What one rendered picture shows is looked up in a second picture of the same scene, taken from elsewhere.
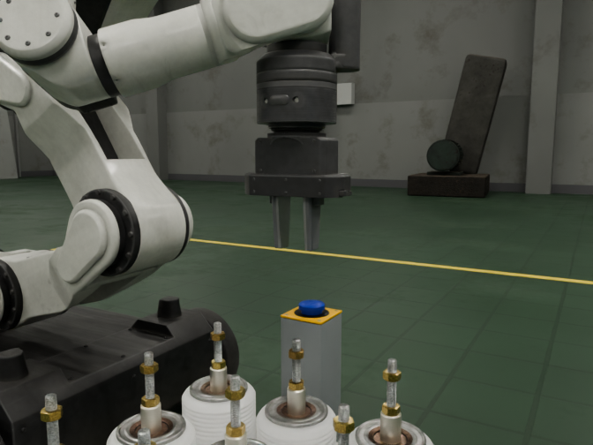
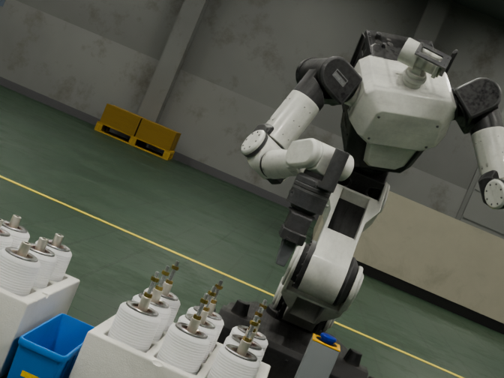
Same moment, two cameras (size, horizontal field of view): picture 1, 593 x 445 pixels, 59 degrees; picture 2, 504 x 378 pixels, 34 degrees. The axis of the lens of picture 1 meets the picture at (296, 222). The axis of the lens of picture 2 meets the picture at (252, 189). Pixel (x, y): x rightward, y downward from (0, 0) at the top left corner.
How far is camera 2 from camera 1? 169 cm
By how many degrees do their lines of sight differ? 64
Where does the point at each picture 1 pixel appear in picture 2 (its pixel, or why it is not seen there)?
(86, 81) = (256, 167)
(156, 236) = (317, 275)
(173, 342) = not seen: hidden behind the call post
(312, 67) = (301, 181)
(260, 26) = (291, 160)
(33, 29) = (248, 144)
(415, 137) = not seen: outside the picture
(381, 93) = not seen: outside the picture
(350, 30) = (328, 172)
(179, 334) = (336, 368)
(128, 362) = (289, 351)
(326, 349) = (312, 359)
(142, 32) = (274, 154)
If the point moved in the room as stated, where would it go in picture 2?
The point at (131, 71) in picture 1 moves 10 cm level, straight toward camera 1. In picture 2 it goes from (266, 167) to (238, 155)
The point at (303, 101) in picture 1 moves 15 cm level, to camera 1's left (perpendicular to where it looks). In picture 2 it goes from (292, 194) to (265, 181)
